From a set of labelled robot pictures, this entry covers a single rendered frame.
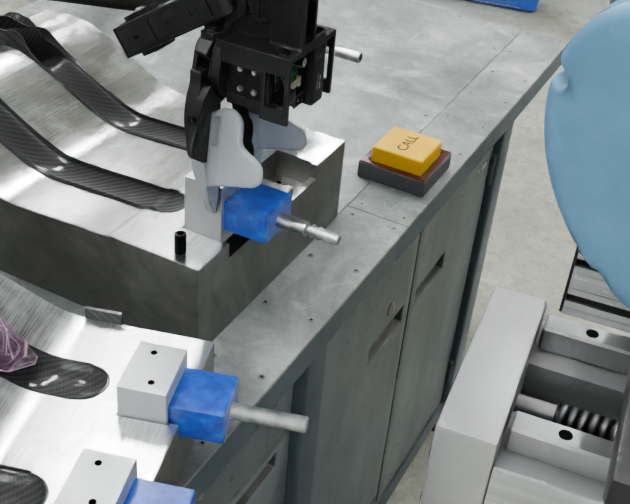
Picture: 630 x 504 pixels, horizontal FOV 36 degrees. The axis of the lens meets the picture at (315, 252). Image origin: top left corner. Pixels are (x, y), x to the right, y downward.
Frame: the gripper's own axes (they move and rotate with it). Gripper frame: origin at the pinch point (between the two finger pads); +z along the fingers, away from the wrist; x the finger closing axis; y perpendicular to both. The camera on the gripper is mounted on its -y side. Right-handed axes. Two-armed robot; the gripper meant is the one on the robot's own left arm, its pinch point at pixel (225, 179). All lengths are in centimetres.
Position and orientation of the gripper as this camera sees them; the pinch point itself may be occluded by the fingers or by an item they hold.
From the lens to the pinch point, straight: 80.4
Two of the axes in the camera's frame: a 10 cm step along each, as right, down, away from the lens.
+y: 8.8, 3.3, -3.5
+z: -0.7, 8.1, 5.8
